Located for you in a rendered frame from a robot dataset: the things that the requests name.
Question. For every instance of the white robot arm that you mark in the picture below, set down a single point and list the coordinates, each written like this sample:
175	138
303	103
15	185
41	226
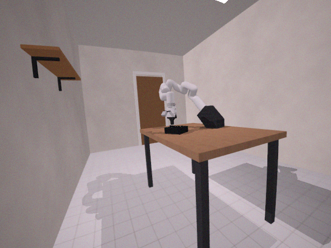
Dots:
166	94

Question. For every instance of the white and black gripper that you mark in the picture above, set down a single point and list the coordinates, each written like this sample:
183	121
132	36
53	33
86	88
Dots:
172	114

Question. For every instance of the black lighting desk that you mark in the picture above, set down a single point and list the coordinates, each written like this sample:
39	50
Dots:
175	129

